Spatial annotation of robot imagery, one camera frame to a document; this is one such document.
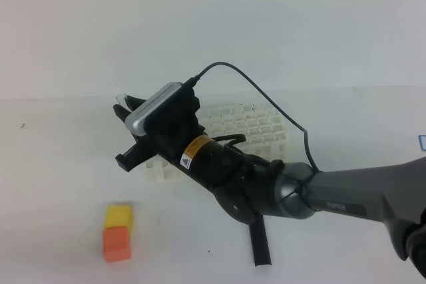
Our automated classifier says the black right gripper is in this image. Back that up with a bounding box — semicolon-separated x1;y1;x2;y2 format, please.
113;92;204;172

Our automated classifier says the clear glass test tube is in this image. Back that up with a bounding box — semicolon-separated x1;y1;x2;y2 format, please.
116;93;127;108

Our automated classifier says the white test tube rack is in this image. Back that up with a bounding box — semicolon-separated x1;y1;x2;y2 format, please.
140;104;288;185

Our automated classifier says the yellow foam cube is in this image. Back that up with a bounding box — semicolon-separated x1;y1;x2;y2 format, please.
104;204;134;233

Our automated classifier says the orange foam cube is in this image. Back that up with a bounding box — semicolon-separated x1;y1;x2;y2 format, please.
103;226;131;263

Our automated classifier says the black plastic scoop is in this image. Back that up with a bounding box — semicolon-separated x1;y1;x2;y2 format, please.
249;215;272;267

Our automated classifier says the blue outlined label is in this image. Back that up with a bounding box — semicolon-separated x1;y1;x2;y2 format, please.
418;134;426;152

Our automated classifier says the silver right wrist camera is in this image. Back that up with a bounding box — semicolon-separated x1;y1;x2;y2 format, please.
124;82;183;136

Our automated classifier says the black right camera cable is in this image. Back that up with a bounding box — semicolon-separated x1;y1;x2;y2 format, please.
184;61;325;175

